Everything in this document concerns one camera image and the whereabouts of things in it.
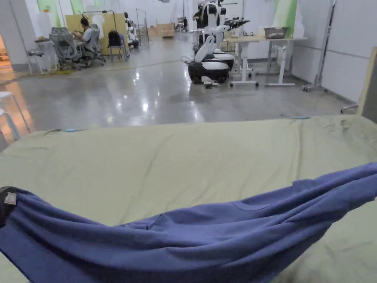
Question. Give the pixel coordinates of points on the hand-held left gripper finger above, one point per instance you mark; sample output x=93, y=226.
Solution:
x=6, y=203

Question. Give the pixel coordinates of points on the dark blue shirt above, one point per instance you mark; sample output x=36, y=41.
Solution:
x=188, y=241

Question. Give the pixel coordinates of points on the black backpack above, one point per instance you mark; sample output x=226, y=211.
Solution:
x=114, y=38

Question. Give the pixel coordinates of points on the black garment rack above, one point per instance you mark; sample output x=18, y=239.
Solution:
x=100, y=20

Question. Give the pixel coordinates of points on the wooden crate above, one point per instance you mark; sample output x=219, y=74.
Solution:
x=165, y=29

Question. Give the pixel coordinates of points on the white power strip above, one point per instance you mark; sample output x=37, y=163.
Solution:
x=211, y=84

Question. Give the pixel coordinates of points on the white and black wheeled robot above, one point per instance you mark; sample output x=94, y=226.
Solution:
x=210, y=56

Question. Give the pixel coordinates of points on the grey basin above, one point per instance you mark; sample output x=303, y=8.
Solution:
x=276, y=32

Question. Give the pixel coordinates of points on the wooden board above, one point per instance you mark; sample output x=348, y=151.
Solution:
x=366, y=85

